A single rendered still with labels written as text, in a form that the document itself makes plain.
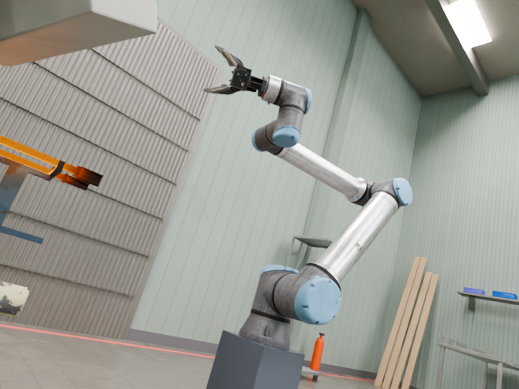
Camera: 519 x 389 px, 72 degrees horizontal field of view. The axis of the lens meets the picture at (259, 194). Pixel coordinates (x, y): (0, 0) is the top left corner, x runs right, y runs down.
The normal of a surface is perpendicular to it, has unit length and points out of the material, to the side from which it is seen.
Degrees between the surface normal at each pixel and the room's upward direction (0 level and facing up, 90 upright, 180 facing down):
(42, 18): 120
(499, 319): 90
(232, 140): 90
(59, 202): 90
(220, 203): 90
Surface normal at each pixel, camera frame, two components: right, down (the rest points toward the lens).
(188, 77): 0.68, -0.04
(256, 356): -0.69, -0.40
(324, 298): 0.47, -0.06
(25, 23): -0.54, 0.12
